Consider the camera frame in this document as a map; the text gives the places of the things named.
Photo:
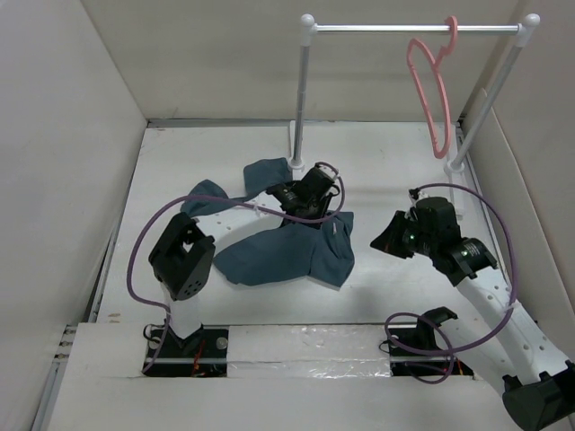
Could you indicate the teal t shirt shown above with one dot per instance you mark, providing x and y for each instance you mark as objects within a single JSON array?
[{"x": 320, "y": 251}]

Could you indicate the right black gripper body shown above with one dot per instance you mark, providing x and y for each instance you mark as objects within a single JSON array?
[{"x": 425, "y": 241}]

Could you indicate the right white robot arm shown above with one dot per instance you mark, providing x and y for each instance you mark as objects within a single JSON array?
[{"x": 534, "y": 378}]

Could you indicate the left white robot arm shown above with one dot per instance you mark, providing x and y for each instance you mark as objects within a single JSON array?
[{"x": 183, "y": 256}]

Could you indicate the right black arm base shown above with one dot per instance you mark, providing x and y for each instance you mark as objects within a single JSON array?
[{"x": 422, "y": 341}]

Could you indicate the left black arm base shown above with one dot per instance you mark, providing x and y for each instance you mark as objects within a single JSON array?
[{"x": 202, "y": 355}]

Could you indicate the white metal clothes rack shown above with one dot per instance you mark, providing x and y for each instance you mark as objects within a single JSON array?
[{"x": 452, "y": 157}]

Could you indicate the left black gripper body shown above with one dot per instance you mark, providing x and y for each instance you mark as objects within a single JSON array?
[{"x": 317, "y": 208}]

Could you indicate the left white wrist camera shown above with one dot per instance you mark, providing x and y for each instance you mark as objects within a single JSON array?
[{"x": 328, "y": 170}]

